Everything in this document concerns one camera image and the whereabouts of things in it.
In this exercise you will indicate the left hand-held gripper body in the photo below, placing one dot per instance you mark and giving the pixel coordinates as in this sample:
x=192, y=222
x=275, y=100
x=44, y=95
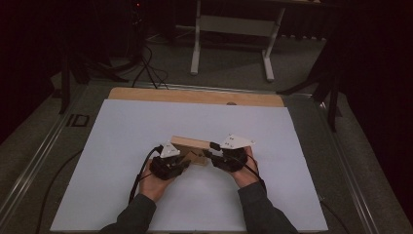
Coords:
x=167, y=167

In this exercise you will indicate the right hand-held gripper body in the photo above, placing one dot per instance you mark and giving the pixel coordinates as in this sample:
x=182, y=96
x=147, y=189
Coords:
x=232, y=161

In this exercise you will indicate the wooden picture frame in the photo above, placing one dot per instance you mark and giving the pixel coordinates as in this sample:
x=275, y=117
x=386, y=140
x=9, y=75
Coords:
x=191, y=143

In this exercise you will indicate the person's right hand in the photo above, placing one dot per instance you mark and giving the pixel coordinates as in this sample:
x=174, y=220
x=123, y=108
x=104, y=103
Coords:
x=247, y=177

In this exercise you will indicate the person's left hand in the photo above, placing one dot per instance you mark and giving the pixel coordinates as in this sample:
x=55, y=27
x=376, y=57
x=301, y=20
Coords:
x=154, y=188

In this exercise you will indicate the white table sheet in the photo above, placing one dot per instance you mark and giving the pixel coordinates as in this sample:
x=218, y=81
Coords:
x=195, y=117

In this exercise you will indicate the black tripod stand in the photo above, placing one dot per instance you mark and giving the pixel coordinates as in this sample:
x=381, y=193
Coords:
x=331, y=97

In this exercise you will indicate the metal floor rail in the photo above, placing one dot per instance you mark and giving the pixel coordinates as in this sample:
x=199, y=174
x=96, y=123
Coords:
x=350, y=182
x=29, y=169
x=211, y=88

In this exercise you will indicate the white desk frame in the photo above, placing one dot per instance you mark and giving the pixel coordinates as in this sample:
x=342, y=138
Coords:
x=233, y=26

